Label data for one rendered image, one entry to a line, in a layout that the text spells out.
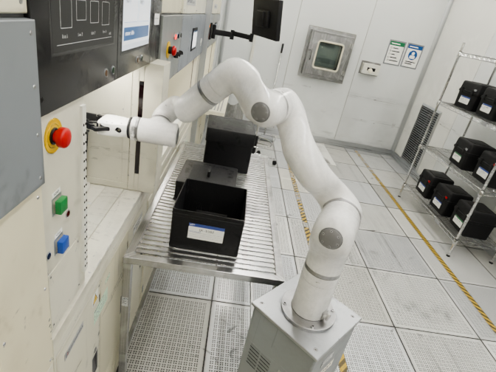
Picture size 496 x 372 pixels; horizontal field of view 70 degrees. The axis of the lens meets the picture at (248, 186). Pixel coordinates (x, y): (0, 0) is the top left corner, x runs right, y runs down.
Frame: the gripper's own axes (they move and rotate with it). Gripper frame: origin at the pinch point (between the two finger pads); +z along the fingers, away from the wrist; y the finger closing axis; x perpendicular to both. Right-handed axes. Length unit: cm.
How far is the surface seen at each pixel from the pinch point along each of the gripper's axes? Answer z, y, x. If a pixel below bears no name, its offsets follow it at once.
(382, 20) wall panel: -240, 421, 68
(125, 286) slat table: -20, -16, -57
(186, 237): -40, -6, -38
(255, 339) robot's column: -70, -33, -58
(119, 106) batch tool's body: -6.9, 15.0, 2.3
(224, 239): -54, -6, -36
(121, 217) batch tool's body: -15.2, -6.7, -32.8
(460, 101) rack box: -279, 238, 4
